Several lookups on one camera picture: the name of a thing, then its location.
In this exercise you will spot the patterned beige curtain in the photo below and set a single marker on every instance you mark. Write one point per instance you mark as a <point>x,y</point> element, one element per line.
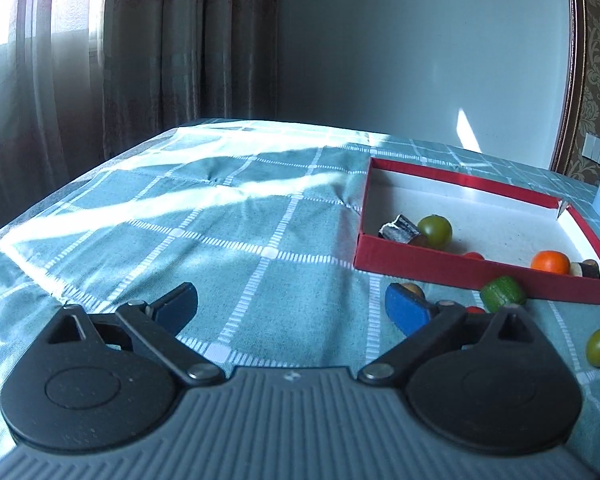
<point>155,50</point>

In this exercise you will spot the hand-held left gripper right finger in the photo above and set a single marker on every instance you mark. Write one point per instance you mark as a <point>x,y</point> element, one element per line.
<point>405,310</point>

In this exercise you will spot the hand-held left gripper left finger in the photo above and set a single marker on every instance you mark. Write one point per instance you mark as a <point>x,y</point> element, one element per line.
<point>177,306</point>

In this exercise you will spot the red cherry tomato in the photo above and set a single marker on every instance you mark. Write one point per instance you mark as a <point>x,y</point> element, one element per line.
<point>475,310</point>
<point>473,256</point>

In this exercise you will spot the wooden wall moulding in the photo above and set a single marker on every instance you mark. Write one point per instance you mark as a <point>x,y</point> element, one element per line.
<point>570,60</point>

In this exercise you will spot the green avocado chunk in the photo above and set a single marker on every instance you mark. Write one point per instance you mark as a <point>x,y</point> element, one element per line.
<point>502,294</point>

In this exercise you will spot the red cardboard box tray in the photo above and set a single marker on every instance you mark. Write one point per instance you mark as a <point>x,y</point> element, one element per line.
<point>480,215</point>

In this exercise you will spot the yellow cherry tomato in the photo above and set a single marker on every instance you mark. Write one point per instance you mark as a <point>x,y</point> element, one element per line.
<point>412,290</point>

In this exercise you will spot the teal checked tablecloth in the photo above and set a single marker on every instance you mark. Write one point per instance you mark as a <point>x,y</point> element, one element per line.
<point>230,220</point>

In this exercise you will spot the white wall switches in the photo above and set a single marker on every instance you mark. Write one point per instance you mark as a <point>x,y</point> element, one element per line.
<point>597,147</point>

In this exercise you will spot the dark sugarcane piece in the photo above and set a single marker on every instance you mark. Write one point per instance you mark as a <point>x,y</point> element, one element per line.
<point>586,270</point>
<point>400,227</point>

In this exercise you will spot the orange tangerine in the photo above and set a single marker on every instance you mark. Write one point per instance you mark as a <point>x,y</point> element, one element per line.
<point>550,262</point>

